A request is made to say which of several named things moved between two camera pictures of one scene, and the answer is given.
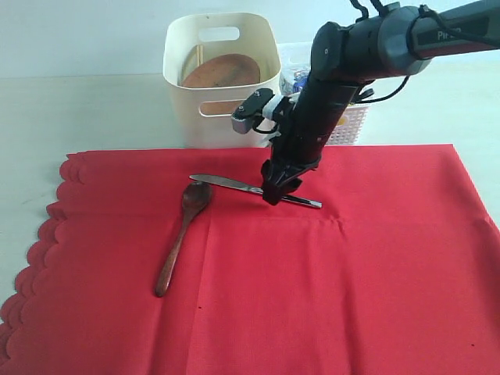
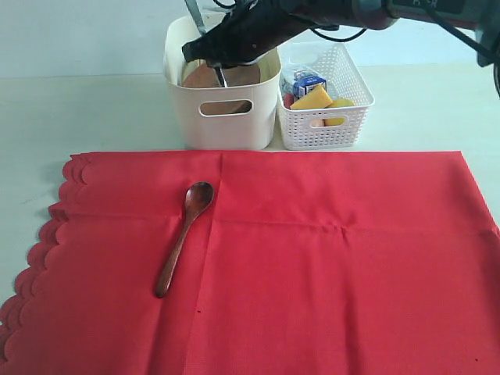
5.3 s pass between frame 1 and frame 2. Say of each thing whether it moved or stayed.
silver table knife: moved
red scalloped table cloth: stayed
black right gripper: moved
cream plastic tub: stayed
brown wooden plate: stayed
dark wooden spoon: stayed
